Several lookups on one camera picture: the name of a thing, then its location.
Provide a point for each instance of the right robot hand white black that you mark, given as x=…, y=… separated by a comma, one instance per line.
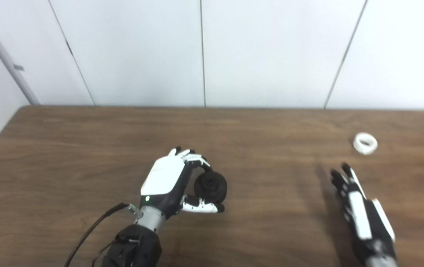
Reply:
x=360, y=218

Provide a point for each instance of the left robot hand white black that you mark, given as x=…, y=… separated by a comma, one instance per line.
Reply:
x=161, y=178

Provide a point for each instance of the round black part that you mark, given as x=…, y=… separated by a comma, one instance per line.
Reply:
x=212, y=187

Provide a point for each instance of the small grey tag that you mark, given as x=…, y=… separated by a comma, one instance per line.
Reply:
x=19, y=68

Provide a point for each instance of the grey wall corner strip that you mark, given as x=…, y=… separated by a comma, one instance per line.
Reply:
x=4, y=55

